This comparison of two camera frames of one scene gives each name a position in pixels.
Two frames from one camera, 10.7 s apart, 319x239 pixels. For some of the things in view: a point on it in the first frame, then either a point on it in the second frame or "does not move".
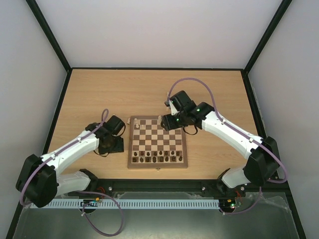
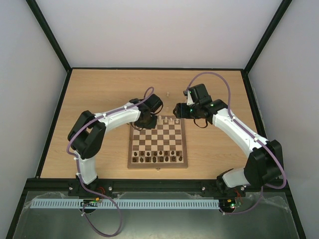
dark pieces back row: (155, 154) does not move
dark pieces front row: (154, 160) does not move
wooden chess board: (151, 146) does not move
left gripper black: (119, 148) to (152, 125)
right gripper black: (165, 123) to (179, 110)
